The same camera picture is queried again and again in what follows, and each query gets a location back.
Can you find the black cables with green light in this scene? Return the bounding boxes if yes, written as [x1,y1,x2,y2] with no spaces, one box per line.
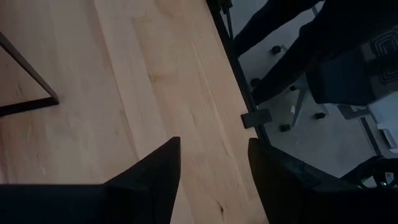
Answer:
[340,155,398,189]

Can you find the black table edge frame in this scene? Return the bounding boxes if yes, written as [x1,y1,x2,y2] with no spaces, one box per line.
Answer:
[206,0,271,144]

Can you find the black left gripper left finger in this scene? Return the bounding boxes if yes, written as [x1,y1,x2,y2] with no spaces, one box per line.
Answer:
[0,136,182,224]

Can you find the black office chair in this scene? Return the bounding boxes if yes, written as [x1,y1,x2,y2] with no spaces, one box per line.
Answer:
[250,45,398,133]
[233,0,398,105]

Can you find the black table edge bracket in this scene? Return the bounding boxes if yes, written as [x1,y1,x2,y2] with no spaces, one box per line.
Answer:
[241,108,273,129]

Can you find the wooden shelf with black frame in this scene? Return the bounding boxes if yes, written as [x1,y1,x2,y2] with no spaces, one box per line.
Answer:
[0,30,60,118]

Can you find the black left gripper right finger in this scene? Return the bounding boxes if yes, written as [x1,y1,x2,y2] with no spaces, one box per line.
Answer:
[248,138,398,224]

